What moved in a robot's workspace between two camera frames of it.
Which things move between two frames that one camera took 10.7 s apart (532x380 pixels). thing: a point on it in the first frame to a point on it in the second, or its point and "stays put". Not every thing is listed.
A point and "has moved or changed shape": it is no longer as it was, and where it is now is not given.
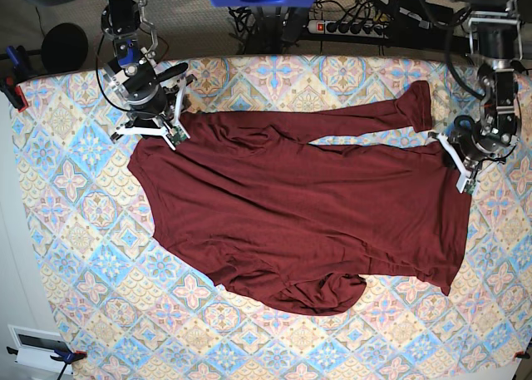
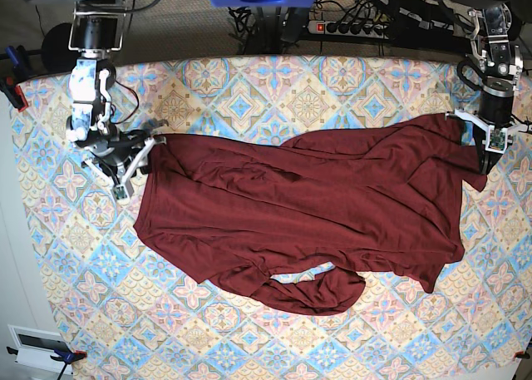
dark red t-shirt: (301, 227) has moved or changed shape
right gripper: (474, 145) to (488, 158)
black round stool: (64, 48) stays put
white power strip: (348, 28) stays put
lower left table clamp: (63, 356) stays put
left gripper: (155, 106) to (120, 155)
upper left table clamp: (18, 72) stays put
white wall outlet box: (35, 347) stays put
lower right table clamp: (522, 355) stays put
